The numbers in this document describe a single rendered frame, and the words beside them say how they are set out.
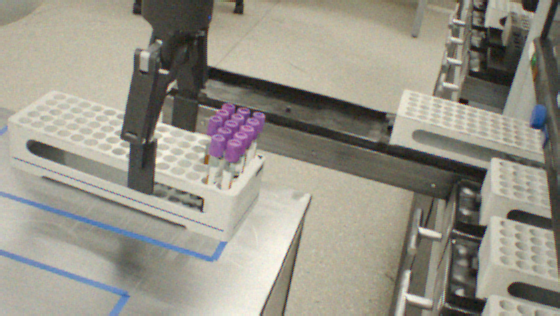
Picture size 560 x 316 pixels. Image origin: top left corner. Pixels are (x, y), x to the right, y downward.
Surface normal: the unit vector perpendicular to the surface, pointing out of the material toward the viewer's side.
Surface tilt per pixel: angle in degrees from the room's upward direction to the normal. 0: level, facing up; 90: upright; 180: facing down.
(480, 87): 90
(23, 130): 90
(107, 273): 0
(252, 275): 0
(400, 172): 90
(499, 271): 90
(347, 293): 0
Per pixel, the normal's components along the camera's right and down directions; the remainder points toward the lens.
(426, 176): -0.25, 0.46
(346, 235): 0.16, -0.85
